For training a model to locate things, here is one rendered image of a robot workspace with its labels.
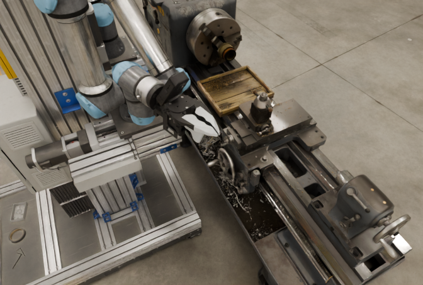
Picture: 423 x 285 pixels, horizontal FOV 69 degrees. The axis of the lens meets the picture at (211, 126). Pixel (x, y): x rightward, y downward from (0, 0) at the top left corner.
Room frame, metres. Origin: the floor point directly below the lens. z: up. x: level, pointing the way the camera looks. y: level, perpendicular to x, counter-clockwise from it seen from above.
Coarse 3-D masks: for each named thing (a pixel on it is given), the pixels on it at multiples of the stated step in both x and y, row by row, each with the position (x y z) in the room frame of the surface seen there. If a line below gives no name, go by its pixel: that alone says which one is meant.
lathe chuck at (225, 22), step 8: (208, 16) 1.61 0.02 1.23; (216, 16) 1.60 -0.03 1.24; (224, 16) 1.61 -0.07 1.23; (200, 24) 1.58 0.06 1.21; (208, 24) 1.55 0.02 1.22; (216, 24) 1.58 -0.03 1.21; (224, 24) 1.60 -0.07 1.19; (232, 24) 1.62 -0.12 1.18; (192, 32) 1.58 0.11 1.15; (200, 32) 1.53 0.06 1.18; (216, 32) 1.58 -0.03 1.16; (224, 32) 1.60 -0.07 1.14; (232, 32) 1.63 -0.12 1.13; (192, 40) 1.55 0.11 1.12; (200, 40) 1.53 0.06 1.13; (208, 40) 1.55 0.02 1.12; (192, 48) 1.54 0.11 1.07; (200, 48) 1.53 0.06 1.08; (208, 48) 1.55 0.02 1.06; (200, 56) 1.53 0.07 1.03; (208, 56) 1.55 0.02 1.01
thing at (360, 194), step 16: (336, 176) 0.65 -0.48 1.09; (352, 176) 0.64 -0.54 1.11; (336, 192) 0.67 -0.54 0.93; (352, 192) 0.55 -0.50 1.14; (368, 192) 0.55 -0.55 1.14; (320, 208) 0.61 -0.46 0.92; (336, 208) 0.57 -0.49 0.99; (352, 208) 0.52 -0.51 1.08; (368, 208) 0.49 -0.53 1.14; (384, 208) 0.49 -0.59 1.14; (320, 224) 0.56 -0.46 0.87; (336, 224) 0.53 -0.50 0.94; (352, 224) 0.50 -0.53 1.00; (368, 224) 0.46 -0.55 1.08; (384, 224) 0.46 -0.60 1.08; (400, 224) 0.46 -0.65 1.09; (336, 240) 0.48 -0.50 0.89; (352, 240) 0.46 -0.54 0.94; (368, 240) 0.46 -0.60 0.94; (352, 256) 0.41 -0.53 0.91; (368, 256) 0.41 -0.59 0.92
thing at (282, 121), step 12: (276, 108) 1.15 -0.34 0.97; (300, 108) 1.15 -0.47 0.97; (240, 120) 1.07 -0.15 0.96; (276, 120) 1.06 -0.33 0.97; (288, 120) 1.06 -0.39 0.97; (300, 120) 1.06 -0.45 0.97; (228, 132) 0.99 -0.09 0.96; (240, 132) 0.98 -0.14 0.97; (252, 132) 0.98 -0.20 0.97; (264, 132) 0.98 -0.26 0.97; (276, 132) 0.98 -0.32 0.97; (240, 144) 0.92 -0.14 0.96; (252, 144) 0.92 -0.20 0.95
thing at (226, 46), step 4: (224, 44) 1.50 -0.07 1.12; (228, 44) 1.51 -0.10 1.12; (220, 48) 1.49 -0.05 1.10; (224, 48) 1.47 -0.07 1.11; (228, 48) 1.47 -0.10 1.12; (232, 48) 1.48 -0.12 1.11; (220, 52) 1.48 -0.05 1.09; (224, 52) 1.46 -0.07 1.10; (228, 52) 1.45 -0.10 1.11; (232, 52) 1.49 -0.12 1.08; (220, 56) 1.49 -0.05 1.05; (224, 56) 1.44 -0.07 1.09; (228, 56) 1.49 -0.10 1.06; (232, 56) 1.47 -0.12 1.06; (228, 60) 1.45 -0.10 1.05
